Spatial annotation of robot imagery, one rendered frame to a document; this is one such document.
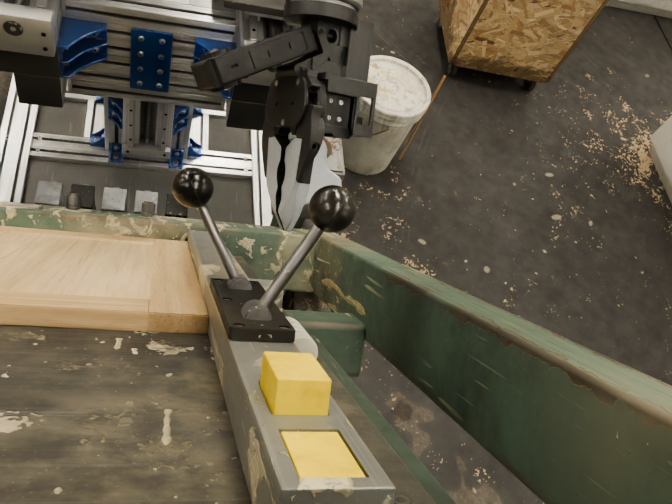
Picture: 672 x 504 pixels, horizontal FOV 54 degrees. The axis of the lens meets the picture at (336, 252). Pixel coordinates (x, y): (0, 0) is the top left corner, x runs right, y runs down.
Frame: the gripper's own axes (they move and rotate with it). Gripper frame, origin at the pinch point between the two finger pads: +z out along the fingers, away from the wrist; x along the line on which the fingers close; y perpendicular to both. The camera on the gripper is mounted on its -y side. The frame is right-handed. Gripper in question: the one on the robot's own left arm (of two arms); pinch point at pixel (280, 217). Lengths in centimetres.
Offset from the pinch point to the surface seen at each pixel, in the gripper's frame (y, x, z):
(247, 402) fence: -15.1, -24.1, 8.3
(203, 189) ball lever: -7.9, 0.8, -2.0
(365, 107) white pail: 106, 131, -29
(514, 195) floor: 187, 128, -4
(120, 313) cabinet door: -13.2, 5.0, 10.4
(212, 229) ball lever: -6.3, 1.5, 1.7
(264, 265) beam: 27, 50, 13
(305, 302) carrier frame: 38, 51, 21
